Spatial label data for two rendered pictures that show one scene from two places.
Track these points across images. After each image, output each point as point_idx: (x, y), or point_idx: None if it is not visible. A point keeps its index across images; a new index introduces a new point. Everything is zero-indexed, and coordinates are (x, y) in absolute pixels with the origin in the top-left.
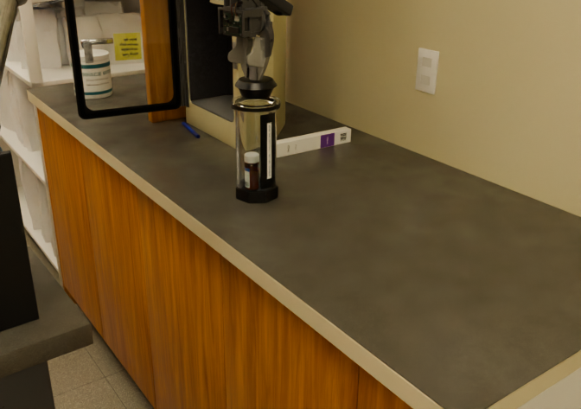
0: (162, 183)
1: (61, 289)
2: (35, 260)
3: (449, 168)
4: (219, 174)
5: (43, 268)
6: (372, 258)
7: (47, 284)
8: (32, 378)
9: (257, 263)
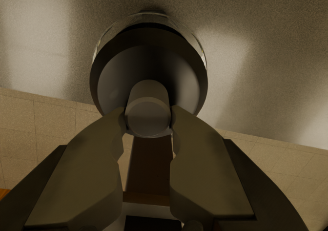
0: (54, 87)
1: (165, 207)
2: (126, 203)
3: None
4: (66, 19)
5: (137, 204)
6: (322, 71)
7: (155, 209)
8: None
9: (240, 131)
